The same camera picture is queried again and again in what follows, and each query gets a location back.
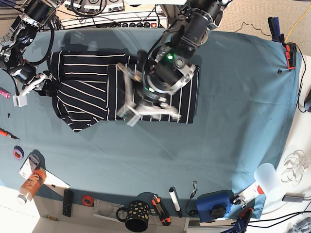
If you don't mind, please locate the power strip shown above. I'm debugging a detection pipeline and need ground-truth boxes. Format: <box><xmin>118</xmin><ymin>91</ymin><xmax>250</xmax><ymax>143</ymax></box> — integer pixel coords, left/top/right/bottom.
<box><xmin>103</xmin><ymin>20</ymin><xmax>166</xmax><ymax>28</ymax></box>

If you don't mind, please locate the blue handled clamp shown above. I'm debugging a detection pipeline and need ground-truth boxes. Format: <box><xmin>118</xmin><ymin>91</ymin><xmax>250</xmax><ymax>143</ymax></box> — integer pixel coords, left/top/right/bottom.
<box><xmin>222</xmin><ymin>207</ymin><xmax>253</xmax><ymax>233</ymax></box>

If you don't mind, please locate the navy white striped t-shirt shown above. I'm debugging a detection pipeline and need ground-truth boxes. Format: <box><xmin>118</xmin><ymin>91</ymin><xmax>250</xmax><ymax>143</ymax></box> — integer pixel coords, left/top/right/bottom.
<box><xmin>46</xmin><ymin>50</ymin><xmax>201</xmax><ymax>133</ymax></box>

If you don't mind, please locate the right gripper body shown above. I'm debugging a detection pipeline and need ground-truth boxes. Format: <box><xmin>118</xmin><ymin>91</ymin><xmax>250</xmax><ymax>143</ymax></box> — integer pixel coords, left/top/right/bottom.
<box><xmin>12</xmin><ymin>66</ymin><xmax>52</xmax><ymax>107</ymax></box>

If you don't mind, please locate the translucent plastic cup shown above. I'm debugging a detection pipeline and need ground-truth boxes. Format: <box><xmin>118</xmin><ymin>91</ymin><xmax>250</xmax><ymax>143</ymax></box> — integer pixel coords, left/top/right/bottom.
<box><xmin>254</xmin><ymin>163</ymin><xmax>285</xmax><ymax>202</ymax></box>

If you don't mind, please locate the white phone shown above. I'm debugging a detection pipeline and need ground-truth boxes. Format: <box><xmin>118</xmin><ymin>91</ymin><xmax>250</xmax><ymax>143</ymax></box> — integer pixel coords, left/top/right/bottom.
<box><xmin>19</xmin><ymin>153</ymin><xmax>40</xmax><ymax>179</ymax></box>

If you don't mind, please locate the white cable bundle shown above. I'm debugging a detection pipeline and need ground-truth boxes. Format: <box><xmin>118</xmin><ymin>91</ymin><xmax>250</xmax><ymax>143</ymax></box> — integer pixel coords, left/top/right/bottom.
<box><xmin>280</xmin><ymin>150</ymin><xmax>308</xmax><ymax>187</ymax></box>

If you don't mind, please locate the black lanyard with clip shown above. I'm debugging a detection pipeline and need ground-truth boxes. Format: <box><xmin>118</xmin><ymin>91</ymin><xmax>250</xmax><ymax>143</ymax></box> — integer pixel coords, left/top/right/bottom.
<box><xmin>185</xmin><ymin>180</ymin><xmax>198</xmax><ymax>217</ymax></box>

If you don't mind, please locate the black red clamp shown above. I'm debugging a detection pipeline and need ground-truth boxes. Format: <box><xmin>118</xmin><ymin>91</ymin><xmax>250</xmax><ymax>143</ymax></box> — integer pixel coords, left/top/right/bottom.
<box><xmin>283</xmin><ymin>42</ymin><xmax>297</xmax><ymax>70</ymax></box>

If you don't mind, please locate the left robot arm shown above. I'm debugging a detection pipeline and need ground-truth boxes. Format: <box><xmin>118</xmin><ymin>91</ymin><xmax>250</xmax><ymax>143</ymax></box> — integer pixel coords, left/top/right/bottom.
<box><xmin>116</xmin><ymin>0</ymin><xmax>231</xmax><ymax>127</ymax></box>

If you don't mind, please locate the orange drink bottle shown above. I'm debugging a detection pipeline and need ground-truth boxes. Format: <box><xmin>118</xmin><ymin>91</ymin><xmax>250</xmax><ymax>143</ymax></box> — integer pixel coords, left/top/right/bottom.
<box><xmin>17</xmin><ymin>168</ymin><xmax>46</xmax><ymax>205</ymax></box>

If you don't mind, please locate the blue table cloth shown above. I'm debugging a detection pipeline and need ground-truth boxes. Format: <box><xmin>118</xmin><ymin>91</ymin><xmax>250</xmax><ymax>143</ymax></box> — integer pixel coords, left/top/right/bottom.
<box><xmin>0</xmin><ymin>31</ymin><xmax>299</xmax><ymax>214</ymax></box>

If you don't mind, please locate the orange black utility knife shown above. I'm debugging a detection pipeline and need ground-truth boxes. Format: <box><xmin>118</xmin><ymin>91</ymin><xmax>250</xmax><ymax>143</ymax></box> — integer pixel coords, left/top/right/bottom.
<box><xmin>152</xmin><ymin>194</ymin><xmax>171</xmax><ymax>227</ymax></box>

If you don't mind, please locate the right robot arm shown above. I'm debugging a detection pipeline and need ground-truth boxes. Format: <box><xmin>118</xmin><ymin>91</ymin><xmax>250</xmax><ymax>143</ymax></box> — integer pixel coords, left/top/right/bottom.
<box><xmin>0</xmin><ymin>0</ymin><xmax>64</xmax><ymax>107</ymax></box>

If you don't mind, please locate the orange tape roll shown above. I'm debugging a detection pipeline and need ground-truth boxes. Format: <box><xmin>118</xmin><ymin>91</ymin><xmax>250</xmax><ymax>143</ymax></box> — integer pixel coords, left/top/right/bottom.
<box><xmin>82</xmin><ymin>195</ymin><xmax>94</xmax><ymax>207</ymax></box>

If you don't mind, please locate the blue box with knob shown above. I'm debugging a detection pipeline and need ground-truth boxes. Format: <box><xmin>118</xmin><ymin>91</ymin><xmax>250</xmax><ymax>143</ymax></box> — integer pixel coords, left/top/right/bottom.
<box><xmin>196</xmin><ymin>192</ymin><xmax>232</xmax><ymax>222</ymax></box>

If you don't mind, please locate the black remote control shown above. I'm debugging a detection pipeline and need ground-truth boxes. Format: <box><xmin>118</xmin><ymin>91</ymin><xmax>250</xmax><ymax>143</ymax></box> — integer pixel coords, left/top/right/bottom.
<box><xmin>62</xmin><ymin>189</ymin><xmax>73</xmax><ymax>217</ymax></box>

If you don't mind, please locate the white marker pen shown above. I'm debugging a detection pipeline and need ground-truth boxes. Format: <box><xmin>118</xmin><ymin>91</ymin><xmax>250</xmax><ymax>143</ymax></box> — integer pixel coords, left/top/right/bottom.
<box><xmin>169</xmin><ymin>187</ymin><xmax>183</xmax><ymax>218</ymax></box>

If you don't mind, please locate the black yellow patterned mug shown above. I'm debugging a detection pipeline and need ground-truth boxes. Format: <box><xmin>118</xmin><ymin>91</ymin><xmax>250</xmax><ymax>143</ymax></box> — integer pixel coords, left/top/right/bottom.
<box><xmin>116</xmin><ymin>200</ymin><xmax>150</xmax><ymax>233</ymax></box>

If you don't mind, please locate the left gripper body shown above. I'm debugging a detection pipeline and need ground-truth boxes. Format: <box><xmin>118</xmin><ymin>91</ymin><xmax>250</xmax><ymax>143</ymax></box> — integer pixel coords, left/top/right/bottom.
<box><xmin>117</xmin><ymin>63</ymin><xmax>181</xmax><ymax>126</ymax></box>

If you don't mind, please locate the purple tape roll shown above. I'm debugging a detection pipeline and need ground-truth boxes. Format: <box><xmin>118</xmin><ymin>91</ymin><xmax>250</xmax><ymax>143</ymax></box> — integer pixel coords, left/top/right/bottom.
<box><xmin>13</xmin><ymin>146</ymin><xmax>24</xmax><ymax>160</ymax></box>

